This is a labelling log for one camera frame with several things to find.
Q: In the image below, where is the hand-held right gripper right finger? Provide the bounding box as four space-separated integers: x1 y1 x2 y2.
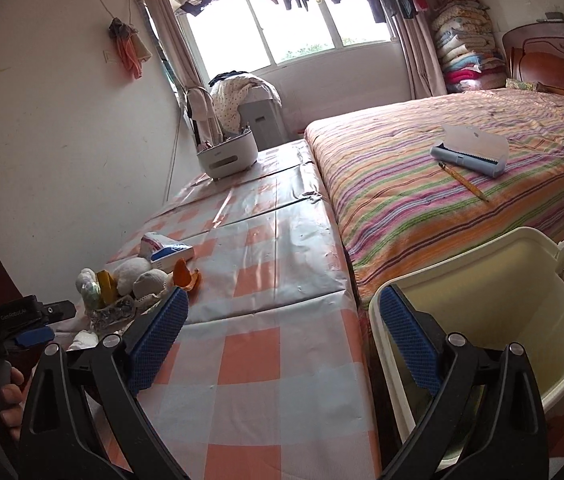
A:
379 284 550 480

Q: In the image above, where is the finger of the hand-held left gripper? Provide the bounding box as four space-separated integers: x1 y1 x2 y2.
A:
4 327 58 348

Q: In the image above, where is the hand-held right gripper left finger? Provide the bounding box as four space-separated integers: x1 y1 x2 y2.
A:
17 285 190 480

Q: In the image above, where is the orange peel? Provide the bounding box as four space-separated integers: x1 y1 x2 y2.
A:
172 258 201 292

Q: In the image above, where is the yellow plastic wrapper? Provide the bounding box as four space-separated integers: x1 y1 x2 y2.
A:
94 270 119 306

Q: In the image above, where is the cream plastic bin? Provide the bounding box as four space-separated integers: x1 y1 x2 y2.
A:
368 226 564 471

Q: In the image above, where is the white crumpled tissue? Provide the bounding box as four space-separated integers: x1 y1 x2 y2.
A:
57 305 99 352

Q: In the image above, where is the crumpled clear plastic wrap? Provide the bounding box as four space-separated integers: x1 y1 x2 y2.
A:
89 297 138 333

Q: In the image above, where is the small white blue box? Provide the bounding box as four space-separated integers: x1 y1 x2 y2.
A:
140 232 195 265

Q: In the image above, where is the bed with striped sheet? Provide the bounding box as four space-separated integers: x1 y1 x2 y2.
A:
304 87 564 311

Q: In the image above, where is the yellow pencil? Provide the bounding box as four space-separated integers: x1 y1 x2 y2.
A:
438 161 490 203

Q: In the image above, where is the blue grey lint roller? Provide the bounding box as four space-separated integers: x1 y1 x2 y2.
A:
430 124 510 179

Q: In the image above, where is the white desktop container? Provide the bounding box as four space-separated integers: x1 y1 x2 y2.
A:
197 129 259 181

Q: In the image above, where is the chair with white clothes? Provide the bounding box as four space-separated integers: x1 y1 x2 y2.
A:
184 87 225 148

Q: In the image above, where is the dotted white quilt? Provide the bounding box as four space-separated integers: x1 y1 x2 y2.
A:
209 72 283 133

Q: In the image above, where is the beige curtain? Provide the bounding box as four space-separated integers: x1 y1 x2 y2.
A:
137 0 207 111
392 10 447 98

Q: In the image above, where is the orange cloth on hook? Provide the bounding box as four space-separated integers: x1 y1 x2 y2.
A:
108 17 153 81

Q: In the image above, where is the stack of folded quilts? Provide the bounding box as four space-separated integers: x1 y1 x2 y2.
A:
429 0 507 93

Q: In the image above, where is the wooden headboard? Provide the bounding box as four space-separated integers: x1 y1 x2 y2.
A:
502 22 564 101

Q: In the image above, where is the window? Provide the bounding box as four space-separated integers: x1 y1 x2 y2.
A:
182 0 395 81

